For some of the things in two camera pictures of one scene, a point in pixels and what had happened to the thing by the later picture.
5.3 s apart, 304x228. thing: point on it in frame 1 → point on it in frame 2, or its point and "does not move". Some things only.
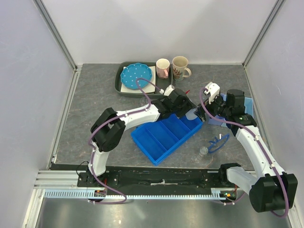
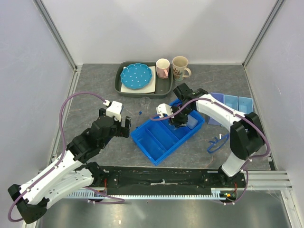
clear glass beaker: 144,101 does not move
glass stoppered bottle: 203,151 → 172,127
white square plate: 149,89 does not move
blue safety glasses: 217,144 does not move
